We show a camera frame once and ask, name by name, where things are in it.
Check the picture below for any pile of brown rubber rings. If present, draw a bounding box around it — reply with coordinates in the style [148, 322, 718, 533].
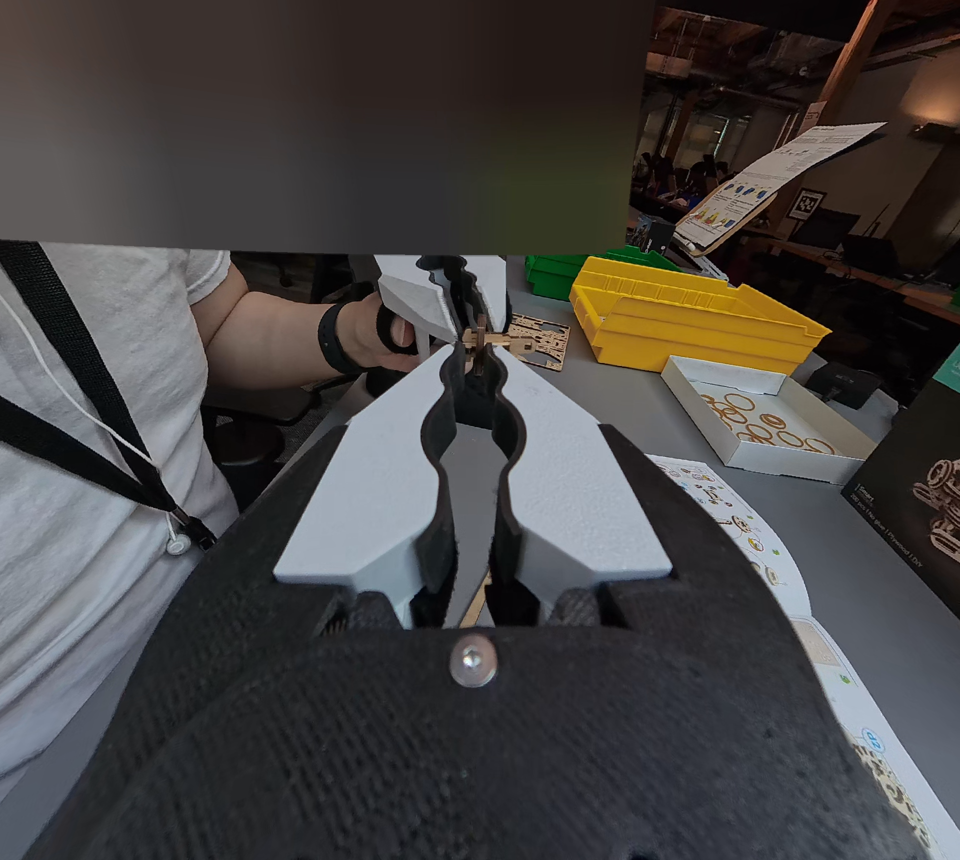
[697, 391, 837, 458]

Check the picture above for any white cardboard box tray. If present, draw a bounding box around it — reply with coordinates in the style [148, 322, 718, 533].
[661, 355, 879, 486]

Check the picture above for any black wooden model kit box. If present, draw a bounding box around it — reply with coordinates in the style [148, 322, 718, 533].
[841, 342, 960, 621]

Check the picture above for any white document stand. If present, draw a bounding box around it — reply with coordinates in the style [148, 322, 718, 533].
[669, 233, 730, 281]

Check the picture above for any person's left hand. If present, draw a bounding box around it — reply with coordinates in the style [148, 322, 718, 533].
[336, 290, 423, 375]

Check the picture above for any white earphone cable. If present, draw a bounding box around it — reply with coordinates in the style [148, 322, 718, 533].
[0, 293, 192, 557]

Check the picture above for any illustrated instruction booklet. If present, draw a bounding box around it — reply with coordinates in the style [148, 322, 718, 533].
[645, 455, 948, 860]

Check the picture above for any green plastic bin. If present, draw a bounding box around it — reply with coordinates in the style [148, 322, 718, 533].
[525, 246, 681, 301]

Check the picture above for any yellow plastic bin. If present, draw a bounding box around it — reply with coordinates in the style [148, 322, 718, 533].
[570, 256, 832, 375]

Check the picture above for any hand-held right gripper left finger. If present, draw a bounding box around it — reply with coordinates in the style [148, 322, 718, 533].
[273, 342, 462, 630]

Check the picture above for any person's left forearm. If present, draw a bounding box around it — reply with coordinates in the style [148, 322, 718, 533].
[204, 258, 335, 389]

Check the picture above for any black office chair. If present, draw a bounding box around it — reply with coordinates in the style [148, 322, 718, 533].
[202, 380, 324, 509]

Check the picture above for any black wrist band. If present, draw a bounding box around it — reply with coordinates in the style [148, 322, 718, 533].
[317, 301, 370, 375]

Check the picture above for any small black device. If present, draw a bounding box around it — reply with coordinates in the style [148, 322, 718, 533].
[806, 359, 880, 413]

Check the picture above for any background wooden desk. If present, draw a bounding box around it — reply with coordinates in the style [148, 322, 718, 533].
[750, 230, 960, 321]

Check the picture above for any printed instruction sheet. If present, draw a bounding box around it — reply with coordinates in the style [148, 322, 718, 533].
[675, 121, 888, 250]

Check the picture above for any grey desk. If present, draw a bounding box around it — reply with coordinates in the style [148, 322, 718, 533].
[0, 256, 960, 860]

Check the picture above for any thin wooden stick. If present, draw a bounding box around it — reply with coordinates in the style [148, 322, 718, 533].
[457, 569, 494, 629]

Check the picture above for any black lanyard strap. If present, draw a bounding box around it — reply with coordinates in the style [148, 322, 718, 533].
[0, 241, 219, 551]

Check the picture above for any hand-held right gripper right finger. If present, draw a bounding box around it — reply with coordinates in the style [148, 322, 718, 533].
[489, 342, 674, 629]

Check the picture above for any person in white shirt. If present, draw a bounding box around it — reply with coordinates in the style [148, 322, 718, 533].
[0, 241, 243, 801]

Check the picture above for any laser-cut plywood parts sheet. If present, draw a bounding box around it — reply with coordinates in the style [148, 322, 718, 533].
[508, 314, 571, 374]

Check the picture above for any small wooden axle part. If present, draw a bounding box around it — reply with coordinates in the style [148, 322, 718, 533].
[459, 314, 538, 378]

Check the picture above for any wooden document board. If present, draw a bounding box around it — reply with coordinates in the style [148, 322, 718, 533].
[675, 188, 778, 258]

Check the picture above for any black monitor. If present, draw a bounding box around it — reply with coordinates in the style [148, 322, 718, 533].
[810, 209, 862, 254]

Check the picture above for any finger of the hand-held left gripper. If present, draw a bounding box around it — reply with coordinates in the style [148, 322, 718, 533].
[373, 256, 462, 360]
[448, 256, 514, 344]

